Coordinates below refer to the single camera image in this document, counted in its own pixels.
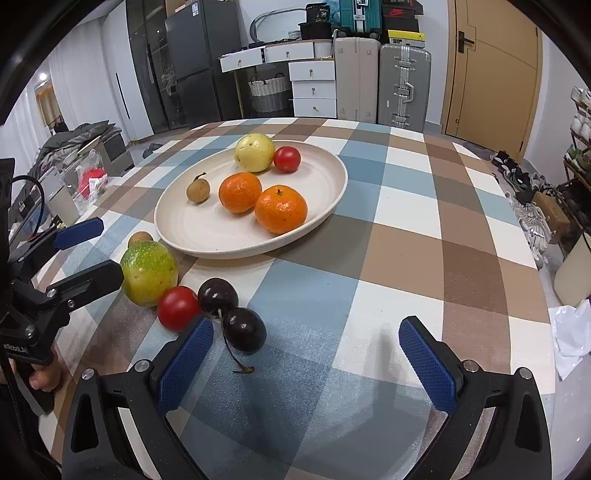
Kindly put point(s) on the wicker basket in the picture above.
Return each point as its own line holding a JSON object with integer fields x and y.
{"x": 270, "y": 97}

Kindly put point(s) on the black storage bag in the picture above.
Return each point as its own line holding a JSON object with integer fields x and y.
{"x": 316, "y": 30}

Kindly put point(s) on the small white basket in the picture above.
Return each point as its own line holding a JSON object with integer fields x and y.
{"x": 293, "y": 34}

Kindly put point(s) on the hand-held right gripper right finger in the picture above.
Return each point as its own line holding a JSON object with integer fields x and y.
{"x": 427, "y": 364}

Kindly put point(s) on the white drawer cabinet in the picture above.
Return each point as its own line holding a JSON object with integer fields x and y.
{"x": 314, "y": 90}

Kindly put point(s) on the dark grey refrigerator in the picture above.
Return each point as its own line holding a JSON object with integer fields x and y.
{"x": 203, "y": 64}

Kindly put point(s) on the black slipper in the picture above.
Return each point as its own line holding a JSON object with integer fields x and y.
{"x": 152, "y": 150}

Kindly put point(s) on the orange mandarin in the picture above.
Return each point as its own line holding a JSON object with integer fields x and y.
{"x": 240, "y": 192}
{"x": 280, "y": 210}

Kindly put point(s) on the red cherry tomato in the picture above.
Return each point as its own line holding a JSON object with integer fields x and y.
{"x": 286, "y": 158}
{"x": 178, "y": 307}

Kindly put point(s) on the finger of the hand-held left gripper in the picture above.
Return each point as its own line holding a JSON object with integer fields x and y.
{"x": 78, "y": 233}
{"x": 92, "y": 281}

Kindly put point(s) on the person's left hand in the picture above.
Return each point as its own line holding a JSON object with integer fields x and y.
{"x": 44, "y": 378}

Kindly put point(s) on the pile of dark clothes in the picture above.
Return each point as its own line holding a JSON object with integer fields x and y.
{"x": 74, "y": 138}

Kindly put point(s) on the dark cherry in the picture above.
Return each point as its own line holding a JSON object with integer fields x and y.
{"x": 217, "y": 295}
{"x": 244, "y": 330}

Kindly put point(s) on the wooden door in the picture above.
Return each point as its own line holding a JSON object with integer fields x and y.
{"x": 494, "y": 78}

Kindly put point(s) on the rows of sneakers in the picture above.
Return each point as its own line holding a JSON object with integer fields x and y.
{"x": 582, "y": 124}

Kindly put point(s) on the white desk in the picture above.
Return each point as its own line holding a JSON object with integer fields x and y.
{"x": 286, "y": 53}

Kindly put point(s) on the white plastic bag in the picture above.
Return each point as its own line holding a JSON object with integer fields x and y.
{"x": 572, "y": 337}

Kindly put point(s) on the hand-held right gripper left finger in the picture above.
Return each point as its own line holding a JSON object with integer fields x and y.
{"x": 184, "y": 364}

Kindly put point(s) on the red cloth item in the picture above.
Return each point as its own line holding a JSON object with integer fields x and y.
{"x": 92, "y": 181}

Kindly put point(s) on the cream round plate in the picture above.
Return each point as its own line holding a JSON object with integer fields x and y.
{"x": 207, "y": 226}

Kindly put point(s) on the teal suitcase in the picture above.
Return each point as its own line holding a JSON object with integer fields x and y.
{"x": 360, "y": 18}

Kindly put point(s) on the checked tablecloth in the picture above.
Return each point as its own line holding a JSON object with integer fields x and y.
{"x": 392, "y": 207}

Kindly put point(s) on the beige suitcase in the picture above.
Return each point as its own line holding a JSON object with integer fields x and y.
{"x": 356, "y": 78}

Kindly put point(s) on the yellow black shoe box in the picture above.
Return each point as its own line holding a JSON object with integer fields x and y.
{"x": 405, "y": 39}

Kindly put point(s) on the scattered shoes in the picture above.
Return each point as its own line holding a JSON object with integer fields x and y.
{"x": 526, "y": 203}

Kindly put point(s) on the glass door cabinet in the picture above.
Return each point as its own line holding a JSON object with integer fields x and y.
{"x": 147, "y": 69}

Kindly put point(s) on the curved metal tube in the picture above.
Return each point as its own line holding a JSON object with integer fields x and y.
{"x": 258, "y": 23}

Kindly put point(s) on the brown longan with stem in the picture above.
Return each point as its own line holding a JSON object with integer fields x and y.
{"x": 198, "y": 190}

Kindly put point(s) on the wooden shoe rack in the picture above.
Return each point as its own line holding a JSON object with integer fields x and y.
{"x": 570, "y": 170}

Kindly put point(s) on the silver suitcase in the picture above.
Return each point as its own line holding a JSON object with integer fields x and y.
{"x": 404, "y": 85}

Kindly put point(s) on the brown cardboard box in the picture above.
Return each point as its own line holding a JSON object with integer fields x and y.
{"x": 551, "y": 217}

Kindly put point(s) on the black printed box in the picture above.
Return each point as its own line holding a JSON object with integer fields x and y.
{"x": 318, "y": 13}

